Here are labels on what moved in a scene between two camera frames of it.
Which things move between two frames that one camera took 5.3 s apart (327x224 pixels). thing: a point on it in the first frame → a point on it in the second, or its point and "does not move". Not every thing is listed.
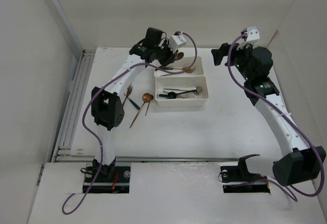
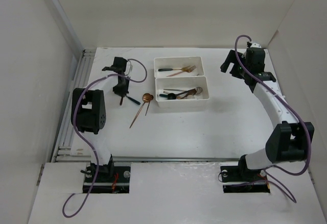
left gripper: [171, 55] → [122, 92]
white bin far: [182, 66] does not move
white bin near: [182, 81] does not move
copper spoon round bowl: [146, 98] does not move
